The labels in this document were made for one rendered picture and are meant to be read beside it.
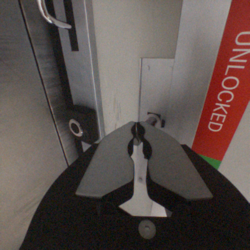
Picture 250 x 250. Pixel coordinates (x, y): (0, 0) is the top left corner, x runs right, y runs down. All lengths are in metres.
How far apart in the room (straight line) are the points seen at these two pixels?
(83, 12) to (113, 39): 0.05
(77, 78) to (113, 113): 0.08
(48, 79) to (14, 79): 0.05
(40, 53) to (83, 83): 0.07
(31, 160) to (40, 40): 0.19
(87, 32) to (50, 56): 0.08
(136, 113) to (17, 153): 0.19
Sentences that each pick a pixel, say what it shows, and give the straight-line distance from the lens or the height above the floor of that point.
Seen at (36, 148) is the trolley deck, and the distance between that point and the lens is 0.27.
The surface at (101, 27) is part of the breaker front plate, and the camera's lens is 0.20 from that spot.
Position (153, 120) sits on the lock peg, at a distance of 0.17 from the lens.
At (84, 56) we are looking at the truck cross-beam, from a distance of 0.21.
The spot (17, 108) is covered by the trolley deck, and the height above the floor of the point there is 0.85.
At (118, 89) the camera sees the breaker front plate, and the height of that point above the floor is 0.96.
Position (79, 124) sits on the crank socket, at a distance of 0.23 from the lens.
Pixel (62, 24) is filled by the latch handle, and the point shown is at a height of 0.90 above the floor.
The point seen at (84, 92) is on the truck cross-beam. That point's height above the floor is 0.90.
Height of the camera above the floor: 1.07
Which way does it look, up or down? 28 degrees down
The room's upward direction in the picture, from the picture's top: 107 degrees clockwise
